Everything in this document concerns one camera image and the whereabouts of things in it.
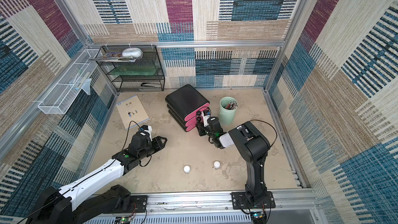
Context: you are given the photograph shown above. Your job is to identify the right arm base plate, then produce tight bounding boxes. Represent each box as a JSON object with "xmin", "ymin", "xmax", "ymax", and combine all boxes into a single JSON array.
[{"xmin": 230, "ymin": 191, "xmax": 276, "ymax": 210}]

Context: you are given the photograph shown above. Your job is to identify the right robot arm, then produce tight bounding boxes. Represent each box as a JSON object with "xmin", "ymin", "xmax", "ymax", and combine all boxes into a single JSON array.
[{"xmin": 196, "ymin": 117, "xmax": 272, "ymax": 206}]

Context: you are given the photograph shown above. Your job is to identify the mint green pen cup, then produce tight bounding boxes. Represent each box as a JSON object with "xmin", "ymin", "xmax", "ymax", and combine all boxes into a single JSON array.
[{"xmin": 218, "ymin": 96, "xmax": 238, "ymax": 125}]

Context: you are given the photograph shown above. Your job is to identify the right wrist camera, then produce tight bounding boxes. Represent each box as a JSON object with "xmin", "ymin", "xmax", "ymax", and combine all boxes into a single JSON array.
[{"xmin": 201, "ymin": 107, "xmax": 211, "ymax": 127}]

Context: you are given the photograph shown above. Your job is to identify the black drawer cabinet shell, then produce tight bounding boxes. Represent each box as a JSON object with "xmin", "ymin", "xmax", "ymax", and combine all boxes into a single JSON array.
[{"xmin": 165, "ymin": 84, "xmax": 210, "ymax": 132}]

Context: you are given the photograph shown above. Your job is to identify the pens in cup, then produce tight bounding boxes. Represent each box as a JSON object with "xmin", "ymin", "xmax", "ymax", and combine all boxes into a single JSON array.
[{"xmin": 225, "ymin": 101, "xmax": 238, "ymax": 110}]

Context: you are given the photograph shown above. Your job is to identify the beige book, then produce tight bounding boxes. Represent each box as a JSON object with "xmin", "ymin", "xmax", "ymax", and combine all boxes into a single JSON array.
[{"xmin": 116, "ymin": 95, "xmax": 149, "ymax": 130}]

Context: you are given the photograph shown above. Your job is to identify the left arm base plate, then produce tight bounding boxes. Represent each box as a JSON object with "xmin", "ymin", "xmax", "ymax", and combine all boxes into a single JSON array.
[{"xmin": 105, "ymin": 195, "xmax": 148, "ymax": 214}]

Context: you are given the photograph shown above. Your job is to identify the black wire mesh shelf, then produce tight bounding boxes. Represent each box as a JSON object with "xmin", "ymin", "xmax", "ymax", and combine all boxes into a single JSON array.
[{"xmin": 95, "ymin": 44, "xmax": 165, "ymax": 93}]

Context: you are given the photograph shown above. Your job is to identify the magazine on shelf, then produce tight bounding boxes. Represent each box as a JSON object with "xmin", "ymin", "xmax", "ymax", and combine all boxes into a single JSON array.
[{"xmin": 89, "ymin": 52, "xmax": 137, "ymax": 62}]

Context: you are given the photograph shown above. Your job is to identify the white paint can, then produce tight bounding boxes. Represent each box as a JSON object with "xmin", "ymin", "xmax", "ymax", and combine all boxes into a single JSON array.
[
  {"xmin": 214, "ymin": 161, "xmax": 221, "ymax": 170},
  {"xmin": 183, "ymin": 166, "xmax": 191, "ymax": 174}
]

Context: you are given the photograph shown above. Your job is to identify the white round device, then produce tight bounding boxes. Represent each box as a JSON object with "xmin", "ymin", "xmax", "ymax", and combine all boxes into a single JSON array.
[{"xmin": 122, "ymin": 48, "xmax": 143, "ymax": 59}]

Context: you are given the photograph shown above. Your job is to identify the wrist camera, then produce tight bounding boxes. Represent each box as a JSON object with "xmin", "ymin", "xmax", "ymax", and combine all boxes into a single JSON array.
[
  {"xmin": 140, "ymin": 125, "xmax": 152, "ymax": 135},
  {"xmin": 201, "ymin": 107, "xmax": 211, "ymax": 127}
]

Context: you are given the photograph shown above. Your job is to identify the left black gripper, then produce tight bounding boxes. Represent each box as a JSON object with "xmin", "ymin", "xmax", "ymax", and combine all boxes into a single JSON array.
[{"xmin": 137, "ymin": 135, "xmax": 167, "ymax": 161}]

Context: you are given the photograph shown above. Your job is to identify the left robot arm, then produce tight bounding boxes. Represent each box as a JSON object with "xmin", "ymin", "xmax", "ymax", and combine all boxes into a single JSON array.
[{"xmin": 27, "ymin": 130, "xmax": 167, "ymax": 224}]

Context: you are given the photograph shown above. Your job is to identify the white wire wall basket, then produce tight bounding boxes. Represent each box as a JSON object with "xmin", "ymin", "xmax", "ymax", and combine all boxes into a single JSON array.
[{"xmin": 38, "ymin": 49, "xmax": 98, "ymax": 115}]

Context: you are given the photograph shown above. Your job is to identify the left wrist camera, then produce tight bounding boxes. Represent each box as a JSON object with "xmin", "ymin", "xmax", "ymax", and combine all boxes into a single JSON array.
[{"xmin": 140, "ymin": 125, "xmax": 152, "ymax": 135}]

